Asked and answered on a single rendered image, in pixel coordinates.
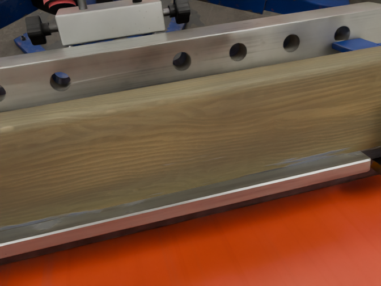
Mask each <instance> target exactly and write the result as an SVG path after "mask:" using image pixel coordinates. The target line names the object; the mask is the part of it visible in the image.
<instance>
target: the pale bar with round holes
mask: <svg viewBox="0 0 381 286"><path fill-rule="evenodd" d="M358 38H361V39H365V40H368V41H371V42H373V43H381V4H380V3H374V2H362V3H355V4H351V5H343V6H336V7H329V8H324V9H317V10H310V11H302V12H295V13H291V14H284V15H276V16H269V17H265V18H257V19H250V20H243V21H239V22H231V23H224V24H217V25H213V26H205V27H198V28H191V29H187V30H179V31H172V32H165V33H158V34H153V35H146V36H139V37H131V38H127V39H120V40H112V41H105V42H101V43H93V44H86V45H79V46H74V47H67V48H60V49H53V50H48V51H41V52H34V53H27V54H19V55H15V56H8V57H1V58H0V85H1V86H2V87H0V112H6V111H12V110H19V109H22V108H29V107H35V106H42V105H45V104H52V103H58V102H64V101H68V100H74V99H80V98H87V97H91V96H97V95H103V94H110V93H113V92H120V91H126V90H132V89H138V88H143V87H149V86H155V85H161V84H165V83H171V82H177V81H184V80H188V79H194V78H200V77H207V76H211V75H217V74H223V73H229V72H235V71H240V70H246V69H252V68H258V67H262V66H268V65H275V64H281V63H285V62H291V61H298V60H304V59H308V58H314V57H320V56H326V55H330V54H336V53H342V52H340V51H337V50H335V49H332V43H335V42H338V41H345V40H351V39H358ZM180 52H181V56H180V57H179V58H178V59H176V60H173V58H174V56H175V55H176V54H178V53H180ZM56 72H63V73H65V74H67V75H68V76H69V77H67V78H60V77H58V76H56V75H55V73H56Z"/></svg>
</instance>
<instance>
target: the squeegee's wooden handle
mask: <svg viewBox="0 0 381 286"><path fill-rule="evenodd" d="M357 151H361V152H362V153H364V154H365V155H367V156H368V157H370V158H371V159H374V158H379V157H381V46H378V47H372V48H366V49H359V50H356V51H349V52H343V53H336V54H330V55H326V56H320V57H314V58H308V59H304V60H298V61H291V62H285V63H281V64H275V65H268V66H262V67H258V68H252V69H246V70H240V71H234V72H229V73H223V74H217V75H211V76H207V77H200V78H194V79H188V80H184V81H177V82H171V83H165V84H161V85H155V86H149V87H143V88H138V89H132V90H126V91H120V92H113V93H110V94H103V95H97V96H91V97H87V98H80V99H74V100H68V101H64V102H58V103H52V104H45V105H42V106H35V107H29V108H22V109H19V110H12V111H6V112H0V232H2V231H5V230H10V229H15V228H19V227H23V226H28V225H32V224H37V223H41V222H46V221H50V220H55V219H58V218H63V217H68V216H72V215H77V214H81V213H86V212H91V211H95V210H98V209H103V208H108V207H112V206H116V205H121V204H126V203H131V202H134V201H139V200H143V199H148V198H151V197H156V196H161V195H166V194H171V193H174V192H179V191H183V190H188V189H191V188H196V187H201V186H206V185H209V184H214V183H219V182H224V181H227V180H231V179H236V178H241V177H244V176H249V175H254V174H259V173H264V172H267V171H272V170H276V169H281V168H284V167H289V166H294V165H299V164H302V163H307V162H312V161H317V160H320V159H324V158H329V157H334V156H338V155H342V154H347V153H352V152H357Z"/></svg>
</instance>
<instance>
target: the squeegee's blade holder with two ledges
mask: <svg viewBox="0 0 381 286"><path fill-rule="evenodd" d="M370 165H371V158H370V157H368V156H367V155H365V154H364V153H362V152H361V151H357V152H352V153H347V154H342V155H338V156H334V157H329V158H324V159H320V160H317V161H312V162H307V163H302V164H299V165H294V166H289V167H284V168H281V169H276V170H272V171H267V172H264V173H259V174H254V175H249V176H244V177H241V178H236V179H231V180H227V181H224V182H219V183H214V184H209V185H206V186H201V187H196V188H191V189H188V190H183V191H179V192H174V193H171V194H166V195H161V196H156V197H151V198H148V199H143V200H139V201H134V202H131V203H126V204H121V205H116V206H112V207H108V208H103V209H98V210H95V211H91V212H86V213H81V214H76V215H72V216H68V217H63V218H58V219H55V220H50V221H46V222H41V223H37V224H32V225H28V226H23V227H19V228H15V229H10V230H5V231H2V232H0V259H2V258H6V257H9V256H14V255H18V254H23V253H27V252H30V251H35V250H40V249H44V248H47V247H52V246H57V245H61V244H64V243H69V242H73V241H78V240H81V239H86V238H90V237H94V236H98V235H102V234H107V233H111V232H116V231H119V230H124V229H129V228H133V227H136V226H141V225H145V224H150V223H153V222H157V221H162V220H166V219H170V218H174V217H179V216H183V215H188V214H191V213H196V212H200V211H205V210H208V209H213V208H217V207H221V206H225V205H229V204H234V203H238V202H241V201H246V200H251V199H255V198H258V197H263V196H268V195H272V194H277V193H280V192H284V191H289V190H293V189H296V188H301V187H305V186H310V185H313V184H318V183H322V182H327V181H330V180H335V179H340V178H344V177H347V176H352V175H356V174H361V173H365V172H368V171H369V170H370Z"/></svg>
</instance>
